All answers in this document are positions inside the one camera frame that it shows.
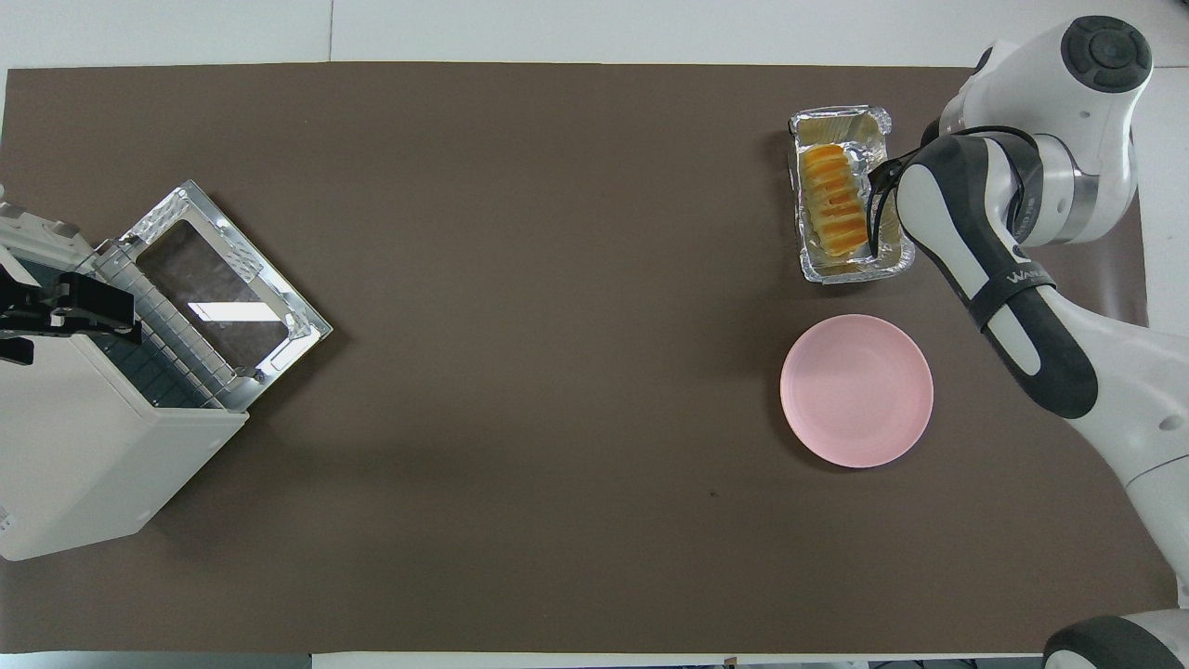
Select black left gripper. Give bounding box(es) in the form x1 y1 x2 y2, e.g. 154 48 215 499
0 269 143 365

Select aluminium foil tray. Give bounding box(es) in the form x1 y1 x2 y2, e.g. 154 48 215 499
788 105 916 285

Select orange sliced bread loaf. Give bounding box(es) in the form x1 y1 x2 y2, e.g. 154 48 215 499
801 142 870 256

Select white toaster oven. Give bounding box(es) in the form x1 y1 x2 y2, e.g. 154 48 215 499
0 200 250 562

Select brown paper table mat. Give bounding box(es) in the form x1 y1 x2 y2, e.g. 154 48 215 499
0 62 1182 654

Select pink round plate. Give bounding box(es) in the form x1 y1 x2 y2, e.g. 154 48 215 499
779 314 934 469

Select metal wire oven rack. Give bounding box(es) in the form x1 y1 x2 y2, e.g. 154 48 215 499
93 240 233 412

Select glass oven door metal frame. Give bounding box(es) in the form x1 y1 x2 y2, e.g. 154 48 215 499
119 179 333 413

